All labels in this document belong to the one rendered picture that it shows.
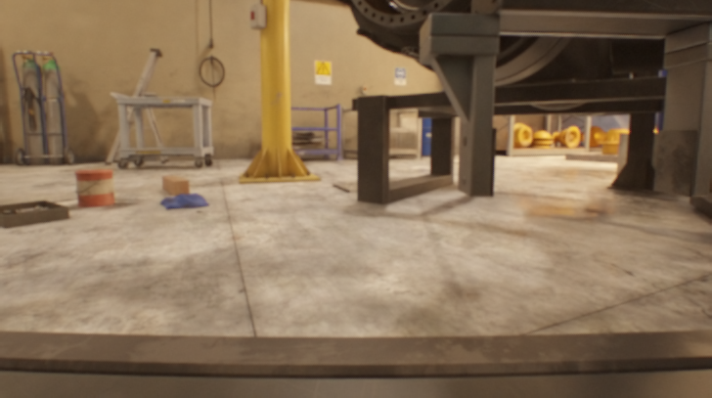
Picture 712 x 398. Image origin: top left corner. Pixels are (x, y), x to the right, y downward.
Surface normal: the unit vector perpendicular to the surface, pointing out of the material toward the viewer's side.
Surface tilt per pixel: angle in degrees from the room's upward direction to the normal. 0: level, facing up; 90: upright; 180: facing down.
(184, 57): 90
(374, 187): 90
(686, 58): 90
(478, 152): 90
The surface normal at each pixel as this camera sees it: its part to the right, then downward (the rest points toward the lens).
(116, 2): 0.38, 0.10
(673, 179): -1.00, 0.00
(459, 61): 0.00, 0.11
